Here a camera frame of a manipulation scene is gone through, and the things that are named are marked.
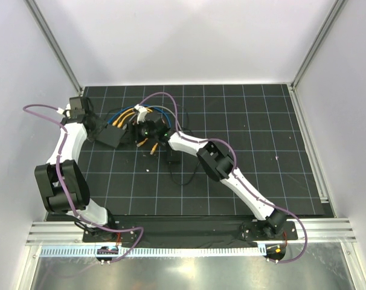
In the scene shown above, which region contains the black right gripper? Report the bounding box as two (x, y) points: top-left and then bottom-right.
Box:
(120, 118), (158, 146)

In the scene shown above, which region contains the black network switch box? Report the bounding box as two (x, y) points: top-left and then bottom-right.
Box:
(95, 124), (126, 149)

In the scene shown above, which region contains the grey ethernet cable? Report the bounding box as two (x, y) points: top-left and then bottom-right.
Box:
(149, 105), (179, 129)

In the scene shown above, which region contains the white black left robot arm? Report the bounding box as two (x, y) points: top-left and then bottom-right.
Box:
(34, 121), (118, 242)

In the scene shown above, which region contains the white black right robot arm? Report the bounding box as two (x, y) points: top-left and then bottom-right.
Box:
(129, 120), (287, 239)

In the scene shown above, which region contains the black power adapter brick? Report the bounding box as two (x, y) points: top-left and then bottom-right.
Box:
(166, 149), (181, 164)

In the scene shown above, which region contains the black grid cutting mat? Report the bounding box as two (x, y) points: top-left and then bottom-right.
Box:
(47, 84), (328, 216)

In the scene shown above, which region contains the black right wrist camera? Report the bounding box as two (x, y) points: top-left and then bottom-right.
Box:
(144, 112), (166, 130)

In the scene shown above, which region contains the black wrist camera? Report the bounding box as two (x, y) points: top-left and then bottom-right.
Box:
(69, 97), (91, 118)
(144, 112), (166, 130)

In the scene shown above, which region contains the blue ethernet cable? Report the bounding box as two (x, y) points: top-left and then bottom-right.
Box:
(107, 105), (173, 134)

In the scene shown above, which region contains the yellow ethernet cable outer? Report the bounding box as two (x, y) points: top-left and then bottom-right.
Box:
(112, 108), (139, 126)

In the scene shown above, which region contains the yellow ethernet cable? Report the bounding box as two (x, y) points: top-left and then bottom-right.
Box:
(118, 113), (138, 127)
(112, 108), (139, 126)

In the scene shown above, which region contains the yellow ethernet cable inner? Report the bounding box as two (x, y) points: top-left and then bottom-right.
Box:
(118, 113), (138, 127)

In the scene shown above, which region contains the thin black power cord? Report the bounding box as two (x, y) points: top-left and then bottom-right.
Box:
(110, 104), (204, 186)

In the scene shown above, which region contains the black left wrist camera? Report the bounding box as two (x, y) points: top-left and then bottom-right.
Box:
(69, 97), (91, 118)

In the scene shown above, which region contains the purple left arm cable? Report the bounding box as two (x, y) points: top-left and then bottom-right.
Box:
(22, 103), (144, 263)

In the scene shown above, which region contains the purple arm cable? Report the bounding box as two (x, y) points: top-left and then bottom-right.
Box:
(22, 103), (144, 263)
(136, 92), (309, 264)

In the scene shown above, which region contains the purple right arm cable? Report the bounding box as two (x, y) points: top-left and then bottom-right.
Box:
(136, 92), (309, 264)

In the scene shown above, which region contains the white slotted cable duct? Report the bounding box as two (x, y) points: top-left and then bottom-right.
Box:
(39, 244), (266, 260)

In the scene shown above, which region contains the left aluminium corner post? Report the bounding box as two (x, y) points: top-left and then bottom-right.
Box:
(24, 0), (83, 95)

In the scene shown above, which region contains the aluminium corner post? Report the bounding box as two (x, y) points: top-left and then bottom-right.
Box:
(24, 0), (83, 95)
(291, 0), (347, 91)

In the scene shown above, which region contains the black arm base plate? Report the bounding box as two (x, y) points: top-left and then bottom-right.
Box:
(75, 216), (298, 248)

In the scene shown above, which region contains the aluminium front frame rail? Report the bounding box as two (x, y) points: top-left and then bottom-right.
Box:
(25, 218), (356, 246)

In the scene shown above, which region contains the right aluminium corner post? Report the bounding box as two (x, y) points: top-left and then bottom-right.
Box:
(291, 0), (347, 91)

